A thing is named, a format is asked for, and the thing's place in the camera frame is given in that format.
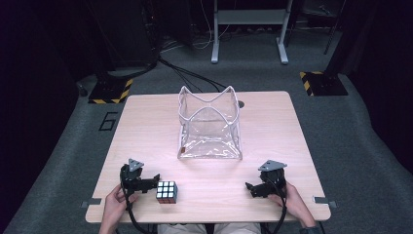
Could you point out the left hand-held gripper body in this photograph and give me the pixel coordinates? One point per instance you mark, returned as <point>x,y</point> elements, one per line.
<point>130,179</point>

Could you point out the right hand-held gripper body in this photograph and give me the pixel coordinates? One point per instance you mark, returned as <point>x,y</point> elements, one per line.
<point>273,179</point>

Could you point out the black puzzle cube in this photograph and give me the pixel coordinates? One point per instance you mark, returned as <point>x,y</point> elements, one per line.
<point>166,192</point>

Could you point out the clear plastic bag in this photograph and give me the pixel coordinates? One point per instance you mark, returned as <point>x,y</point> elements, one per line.
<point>209,130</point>

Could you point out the person's left hand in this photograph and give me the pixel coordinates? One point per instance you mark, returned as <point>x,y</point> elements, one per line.
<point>117,204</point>

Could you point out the person's right hand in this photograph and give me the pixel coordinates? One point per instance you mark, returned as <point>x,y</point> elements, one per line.
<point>292,203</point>

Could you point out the person's right leg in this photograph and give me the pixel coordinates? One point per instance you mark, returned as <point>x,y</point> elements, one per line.
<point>237,229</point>

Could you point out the person's leg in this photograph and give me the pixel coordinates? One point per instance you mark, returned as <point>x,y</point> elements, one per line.
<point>181,229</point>
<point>237,229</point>

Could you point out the person's left leg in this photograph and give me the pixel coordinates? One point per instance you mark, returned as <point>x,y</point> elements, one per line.
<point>181,229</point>

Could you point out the round table grommet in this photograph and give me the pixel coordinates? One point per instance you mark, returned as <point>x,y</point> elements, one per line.
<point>241,104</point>

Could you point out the dark equipment cabinet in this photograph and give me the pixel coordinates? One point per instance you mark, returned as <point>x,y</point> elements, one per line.
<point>126,32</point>

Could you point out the grey table bracket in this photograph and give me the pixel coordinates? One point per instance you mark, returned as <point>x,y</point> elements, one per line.
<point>324,201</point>
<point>92,202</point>

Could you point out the black yellow striped base plate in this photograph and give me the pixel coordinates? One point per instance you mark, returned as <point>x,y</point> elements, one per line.
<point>324,84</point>
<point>108,92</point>

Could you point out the black stand post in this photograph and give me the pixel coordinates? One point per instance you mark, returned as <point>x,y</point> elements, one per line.
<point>344,35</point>

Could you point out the white metal desk frame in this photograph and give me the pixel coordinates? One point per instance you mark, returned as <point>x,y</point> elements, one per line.
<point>250,17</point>

